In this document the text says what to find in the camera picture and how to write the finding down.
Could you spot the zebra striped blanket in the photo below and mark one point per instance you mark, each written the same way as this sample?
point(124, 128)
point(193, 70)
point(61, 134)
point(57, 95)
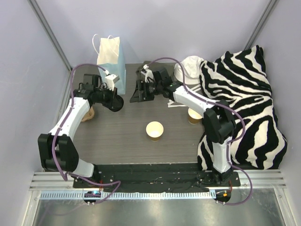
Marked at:
point(241, 80)

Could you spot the white bucket hat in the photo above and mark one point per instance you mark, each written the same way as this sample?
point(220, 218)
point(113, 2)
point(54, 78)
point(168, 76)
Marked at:
point(191, 66)

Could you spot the olive green folded cloth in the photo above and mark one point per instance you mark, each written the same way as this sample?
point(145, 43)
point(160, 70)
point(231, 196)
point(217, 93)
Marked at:
point(156, 66)

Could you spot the brown paper coffee cup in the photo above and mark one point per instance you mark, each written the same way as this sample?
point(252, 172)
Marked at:
point(154, 130)

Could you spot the white slotted cable duct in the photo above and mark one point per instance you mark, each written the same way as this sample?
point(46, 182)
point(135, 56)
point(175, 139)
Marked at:
point(93, 195)

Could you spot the light blue paper bag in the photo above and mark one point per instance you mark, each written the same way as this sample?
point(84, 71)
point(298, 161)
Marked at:
point(110, 56)

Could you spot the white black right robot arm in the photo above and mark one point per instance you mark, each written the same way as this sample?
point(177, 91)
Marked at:
point(218, 120)

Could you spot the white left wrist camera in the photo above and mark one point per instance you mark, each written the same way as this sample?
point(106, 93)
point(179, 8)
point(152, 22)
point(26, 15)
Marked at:
point(111, 80)

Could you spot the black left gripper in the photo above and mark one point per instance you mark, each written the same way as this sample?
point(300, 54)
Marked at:
point(115, 101)

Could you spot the brown cardboard cup carrier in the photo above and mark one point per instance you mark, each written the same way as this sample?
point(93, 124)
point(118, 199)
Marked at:
point(89, 115)

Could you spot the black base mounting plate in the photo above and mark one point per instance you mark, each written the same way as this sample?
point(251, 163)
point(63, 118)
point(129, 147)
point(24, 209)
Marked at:
point(154, 178)

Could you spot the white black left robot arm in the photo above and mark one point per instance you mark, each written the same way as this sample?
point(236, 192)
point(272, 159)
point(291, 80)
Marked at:
point(56, 148)

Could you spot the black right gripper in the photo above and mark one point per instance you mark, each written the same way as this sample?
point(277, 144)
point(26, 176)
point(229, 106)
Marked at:
point(143, 90)

